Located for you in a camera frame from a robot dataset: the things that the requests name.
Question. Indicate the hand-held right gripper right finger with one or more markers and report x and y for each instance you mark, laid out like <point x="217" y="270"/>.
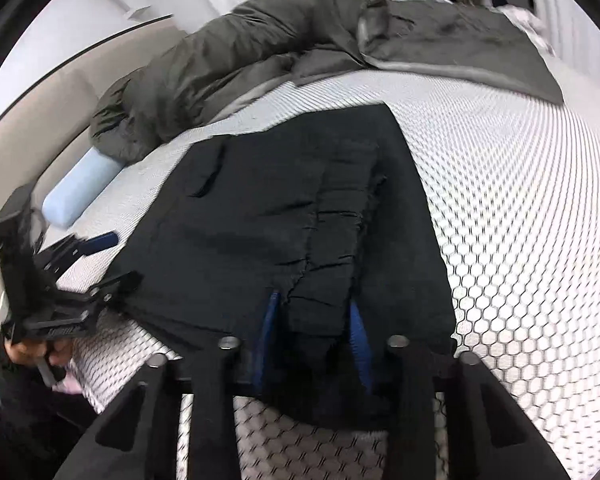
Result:
<point x="359" y="345"/>

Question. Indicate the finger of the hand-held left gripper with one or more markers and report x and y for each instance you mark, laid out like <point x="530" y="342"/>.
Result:
<point x="125" y="280"/>
<point x="102" y="241"/>

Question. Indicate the beige padded headboard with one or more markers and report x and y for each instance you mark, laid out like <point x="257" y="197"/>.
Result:
<point x="45" y="110"/>

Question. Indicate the person's left hand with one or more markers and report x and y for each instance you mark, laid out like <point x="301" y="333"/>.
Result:
<point x="27" y="352"/>

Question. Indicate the black pants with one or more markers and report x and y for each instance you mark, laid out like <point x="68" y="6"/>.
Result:
<point x="280" y="200"/>

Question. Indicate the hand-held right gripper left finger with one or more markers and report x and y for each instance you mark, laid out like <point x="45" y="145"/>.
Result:
<point x="270" y="330"/>

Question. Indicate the grey duvet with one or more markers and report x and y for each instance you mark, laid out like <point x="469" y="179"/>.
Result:
<point x="280" y="35"/>

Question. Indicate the person's left forearm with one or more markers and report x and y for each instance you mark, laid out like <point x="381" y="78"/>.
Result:
<point x="25" y="410"/>

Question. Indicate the white patterned mattress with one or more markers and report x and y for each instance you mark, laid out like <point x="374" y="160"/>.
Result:
<point x="505" y="210"/>

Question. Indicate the light blue pillow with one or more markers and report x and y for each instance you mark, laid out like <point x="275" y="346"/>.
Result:
<point x="75" y="190"/>

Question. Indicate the white crumpled cloth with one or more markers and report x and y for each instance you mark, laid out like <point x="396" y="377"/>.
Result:
<point x="527" y="25"/>

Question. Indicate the pink cloth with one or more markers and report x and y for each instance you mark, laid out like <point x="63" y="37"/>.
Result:
<point x="75" y="382"/>

